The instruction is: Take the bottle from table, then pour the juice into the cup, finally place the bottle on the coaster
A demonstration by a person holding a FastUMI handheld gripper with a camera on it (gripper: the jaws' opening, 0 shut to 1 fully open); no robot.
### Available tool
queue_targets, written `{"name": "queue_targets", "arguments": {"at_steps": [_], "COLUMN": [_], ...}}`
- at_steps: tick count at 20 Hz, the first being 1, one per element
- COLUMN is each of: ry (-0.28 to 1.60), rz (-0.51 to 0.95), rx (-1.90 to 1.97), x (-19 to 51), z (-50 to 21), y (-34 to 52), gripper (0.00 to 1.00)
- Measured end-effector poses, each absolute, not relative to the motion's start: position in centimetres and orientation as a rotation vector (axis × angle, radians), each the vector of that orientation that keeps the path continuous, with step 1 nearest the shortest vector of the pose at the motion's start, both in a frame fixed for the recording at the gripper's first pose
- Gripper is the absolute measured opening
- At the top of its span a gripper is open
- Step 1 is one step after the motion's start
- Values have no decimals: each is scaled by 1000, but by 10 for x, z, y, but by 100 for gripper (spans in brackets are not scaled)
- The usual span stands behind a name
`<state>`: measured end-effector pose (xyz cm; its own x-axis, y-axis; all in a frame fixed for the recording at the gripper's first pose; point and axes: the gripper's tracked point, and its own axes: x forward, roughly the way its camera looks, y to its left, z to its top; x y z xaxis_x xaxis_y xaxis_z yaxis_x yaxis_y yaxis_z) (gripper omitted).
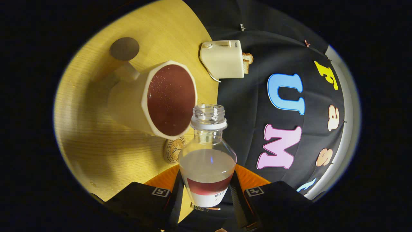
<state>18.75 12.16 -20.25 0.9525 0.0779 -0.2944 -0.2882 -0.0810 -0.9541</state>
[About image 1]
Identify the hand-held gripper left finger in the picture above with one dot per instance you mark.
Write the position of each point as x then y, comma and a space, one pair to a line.
175, 201

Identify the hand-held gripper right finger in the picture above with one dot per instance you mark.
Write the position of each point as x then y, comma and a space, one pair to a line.
238, 206

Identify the clear juice bottle red label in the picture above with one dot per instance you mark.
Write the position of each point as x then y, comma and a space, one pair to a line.
207, 167

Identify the round cork coaster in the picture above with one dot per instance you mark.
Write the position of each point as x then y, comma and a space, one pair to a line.
172, 151

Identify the wooden table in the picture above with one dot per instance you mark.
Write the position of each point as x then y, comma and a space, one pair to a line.
96, 145

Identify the black backdrop cloth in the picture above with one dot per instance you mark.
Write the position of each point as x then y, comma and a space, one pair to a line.
251, 106

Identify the toasted bread slice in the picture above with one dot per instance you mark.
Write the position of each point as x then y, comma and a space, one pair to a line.
246, 67
248, 58

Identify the cream toaster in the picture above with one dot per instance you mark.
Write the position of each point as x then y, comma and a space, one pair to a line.
223, 59

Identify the silver clip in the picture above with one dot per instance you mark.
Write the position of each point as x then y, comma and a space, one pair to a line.
242, 27

